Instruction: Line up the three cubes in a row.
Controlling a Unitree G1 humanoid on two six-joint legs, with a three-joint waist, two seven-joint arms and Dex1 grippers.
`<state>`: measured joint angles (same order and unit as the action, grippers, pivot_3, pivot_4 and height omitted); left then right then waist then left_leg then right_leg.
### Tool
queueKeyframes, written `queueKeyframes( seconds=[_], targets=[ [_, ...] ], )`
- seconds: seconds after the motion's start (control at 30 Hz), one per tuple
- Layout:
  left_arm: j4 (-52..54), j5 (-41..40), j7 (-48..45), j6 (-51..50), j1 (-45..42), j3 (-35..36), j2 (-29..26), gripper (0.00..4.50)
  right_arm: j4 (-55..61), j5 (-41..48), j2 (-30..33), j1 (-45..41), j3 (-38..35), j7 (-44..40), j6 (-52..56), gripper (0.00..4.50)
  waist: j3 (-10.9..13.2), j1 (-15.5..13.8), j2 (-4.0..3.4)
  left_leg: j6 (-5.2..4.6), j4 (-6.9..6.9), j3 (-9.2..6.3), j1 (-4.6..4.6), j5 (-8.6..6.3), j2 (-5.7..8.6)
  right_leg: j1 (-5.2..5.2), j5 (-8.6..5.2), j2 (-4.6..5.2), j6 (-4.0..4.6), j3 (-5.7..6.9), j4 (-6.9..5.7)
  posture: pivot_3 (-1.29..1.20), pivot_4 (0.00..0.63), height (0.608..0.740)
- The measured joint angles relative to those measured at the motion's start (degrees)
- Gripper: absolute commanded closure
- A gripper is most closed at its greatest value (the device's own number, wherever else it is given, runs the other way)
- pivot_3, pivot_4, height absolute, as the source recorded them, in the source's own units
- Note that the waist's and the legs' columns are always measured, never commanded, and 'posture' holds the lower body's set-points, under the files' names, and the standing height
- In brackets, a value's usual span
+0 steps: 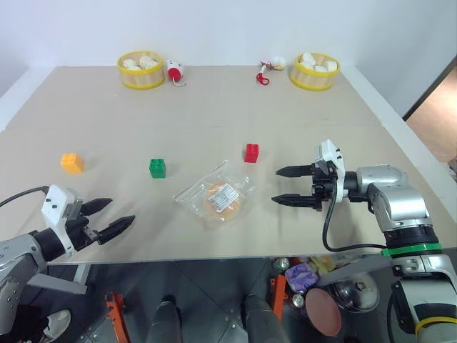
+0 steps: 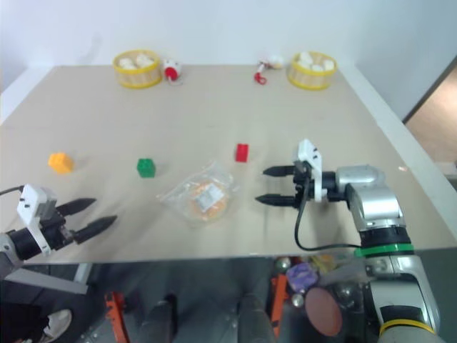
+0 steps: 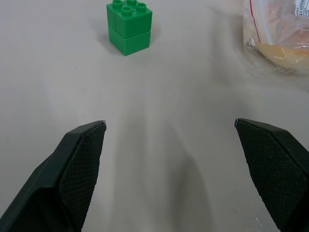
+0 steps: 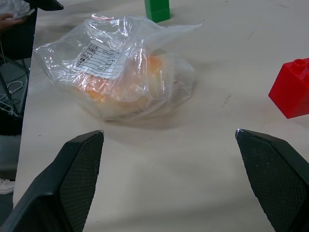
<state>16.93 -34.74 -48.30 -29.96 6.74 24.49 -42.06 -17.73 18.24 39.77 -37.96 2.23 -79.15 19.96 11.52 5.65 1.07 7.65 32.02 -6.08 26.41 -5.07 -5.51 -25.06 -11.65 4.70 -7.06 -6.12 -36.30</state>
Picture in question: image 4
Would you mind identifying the green toy brick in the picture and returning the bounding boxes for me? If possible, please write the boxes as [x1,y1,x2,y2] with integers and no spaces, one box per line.
[144,0,171,23]

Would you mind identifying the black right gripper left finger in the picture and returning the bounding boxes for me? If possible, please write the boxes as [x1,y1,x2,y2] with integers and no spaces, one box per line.
[0,130,104,232]

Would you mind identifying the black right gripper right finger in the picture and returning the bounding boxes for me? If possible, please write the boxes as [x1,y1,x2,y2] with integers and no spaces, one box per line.
[235,129,309,232]

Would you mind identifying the light grey garment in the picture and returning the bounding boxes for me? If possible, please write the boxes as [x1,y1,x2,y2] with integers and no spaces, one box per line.
[0,0,31,16]

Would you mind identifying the red toy brick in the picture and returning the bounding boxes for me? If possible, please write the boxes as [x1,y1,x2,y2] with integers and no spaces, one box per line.
[268,58,309,119]

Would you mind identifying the bystander bare hand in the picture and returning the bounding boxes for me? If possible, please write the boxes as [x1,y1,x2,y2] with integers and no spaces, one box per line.
[0,13,26,28]

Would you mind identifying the smartphone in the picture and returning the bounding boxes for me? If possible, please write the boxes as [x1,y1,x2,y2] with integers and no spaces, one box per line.
[13,8,36,20]

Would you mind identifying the clear plastic bag orange contents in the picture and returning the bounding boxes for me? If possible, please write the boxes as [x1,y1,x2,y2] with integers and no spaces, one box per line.
[33,13,206,123]

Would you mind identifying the white cables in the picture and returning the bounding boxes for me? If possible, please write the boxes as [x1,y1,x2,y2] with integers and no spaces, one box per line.
[0,81,24,116]

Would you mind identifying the white shoe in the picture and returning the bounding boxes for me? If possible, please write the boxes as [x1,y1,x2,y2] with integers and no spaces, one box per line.
[0,178,16,195]

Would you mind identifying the black angular panel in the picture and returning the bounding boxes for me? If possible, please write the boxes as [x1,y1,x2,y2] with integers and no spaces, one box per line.
[36,0,64,11]

